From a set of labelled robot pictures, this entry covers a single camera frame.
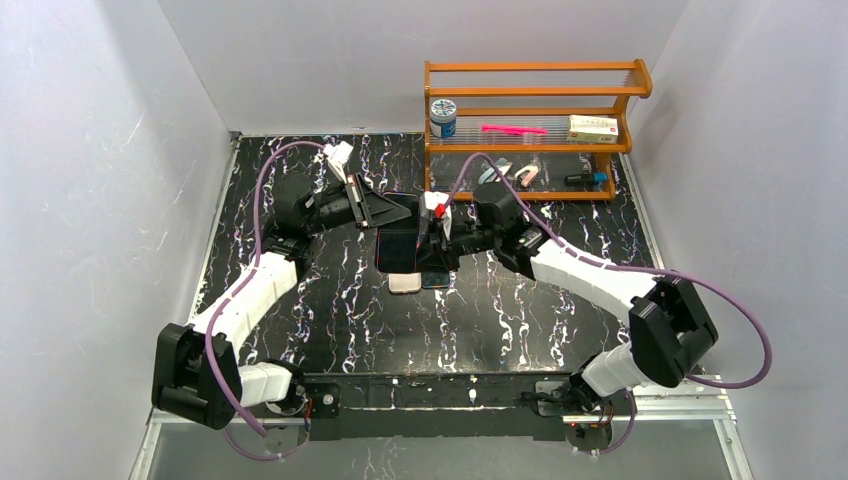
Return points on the orange wooden shelf rack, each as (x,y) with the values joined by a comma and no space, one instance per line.
(469,138)

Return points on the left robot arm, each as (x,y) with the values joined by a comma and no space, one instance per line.
(197,374)

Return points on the black blue marker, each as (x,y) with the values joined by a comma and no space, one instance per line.
(586,179)

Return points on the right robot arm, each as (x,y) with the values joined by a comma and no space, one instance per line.
(668,325)

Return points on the black remote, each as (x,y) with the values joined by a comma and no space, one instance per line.
(397,242)

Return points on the black smartphone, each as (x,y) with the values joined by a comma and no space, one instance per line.
(436,280)

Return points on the pink white clip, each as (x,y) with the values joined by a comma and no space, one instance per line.
(526,175)

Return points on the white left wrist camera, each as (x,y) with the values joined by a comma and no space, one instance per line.
(336,157)

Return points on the white red small box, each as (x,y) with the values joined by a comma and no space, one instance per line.
(593,129)

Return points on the pink phone case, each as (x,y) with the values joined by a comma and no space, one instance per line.
(402,284)

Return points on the pink pen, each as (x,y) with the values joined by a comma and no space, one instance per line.
(513,130)

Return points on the aluminium frame rail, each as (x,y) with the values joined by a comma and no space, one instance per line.
(688,399)

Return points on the teal white stapler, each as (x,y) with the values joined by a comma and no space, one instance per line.
(496,172)

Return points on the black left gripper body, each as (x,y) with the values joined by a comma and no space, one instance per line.
(359,201)

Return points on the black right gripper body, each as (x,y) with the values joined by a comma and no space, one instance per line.
(439,242)

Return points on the blue white round jar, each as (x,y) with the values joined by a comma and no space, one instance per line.
(442,118)

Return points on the black base bar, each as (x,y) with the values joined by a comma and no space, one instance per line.
(430,405)

